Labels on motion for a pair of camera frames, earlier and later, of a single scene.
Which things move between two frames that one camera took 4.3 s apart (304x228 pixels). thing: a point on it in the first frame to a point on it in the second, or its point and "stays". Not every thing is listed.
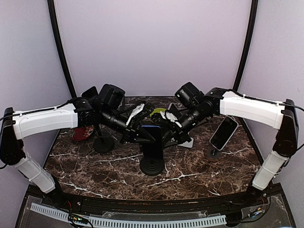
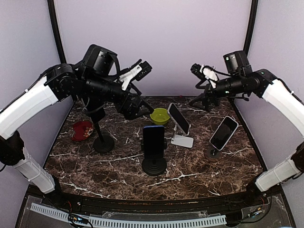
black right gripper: (178, 133) to (204, 97)
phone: (223, 133) stays
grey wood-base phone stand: (212, 154) stays
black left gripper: (132, 132) to (131, 112)
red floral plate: (80, 133) stays
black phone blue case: (153, 149) stays
